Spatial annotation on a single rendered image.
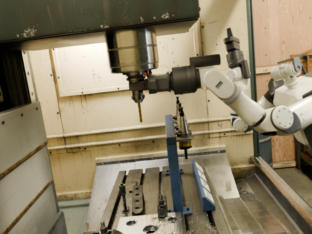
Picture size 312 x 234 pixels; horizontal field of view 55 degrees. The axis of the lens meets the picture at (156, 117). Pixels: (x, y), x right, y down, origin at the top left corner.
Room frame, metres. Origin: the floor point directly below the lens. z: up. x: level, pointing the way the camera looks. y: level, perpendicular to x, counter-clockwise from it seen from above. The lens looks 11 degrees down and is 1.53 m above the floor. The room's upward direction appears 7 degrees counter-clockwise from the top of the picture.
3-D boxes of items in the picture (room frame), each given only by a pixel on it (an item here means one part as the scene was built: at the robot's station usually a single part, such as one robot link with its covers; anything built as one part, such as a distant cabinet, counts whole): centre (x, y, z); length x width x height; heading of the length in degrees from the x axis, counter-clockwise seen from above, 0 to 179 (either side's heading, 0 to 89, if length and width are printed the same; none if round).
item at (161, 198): (1.02, 0.02, 0.97); 0.13 x 0.03 x 0.15; 177
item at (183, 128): (1.19, -0.11, 1.26); 0.04 x 0.04 x 0.07
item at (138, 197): (1.19, 0.12, 0.93); 0.26 x 0.05 x 0.06; 2
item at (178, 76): (0.97, -0.05, 1.46); 0.13 x 0.12 x 0.10; 178
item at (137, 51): (0.98, 0.05, 1.56); 0.16 x 0.16 x 0.12
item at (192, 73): (0.98, -0.16, 1.47); 0.11 x 0.11 x 0.11; 88
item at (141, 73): (0.98, 0.05, 1.49); 0.06 x 0.06 x 0.03
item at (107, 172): (1.63, 0.02, 0.75); 0.89 x 0.70 x 0.26; 87
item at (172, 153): (1.14, -0.05, 1.05); 0.10 x 0.05 x 0.30; 87
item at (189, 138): (1.14, -0.10, 1.21); 0.07 x 0.05 x 0.01; 87
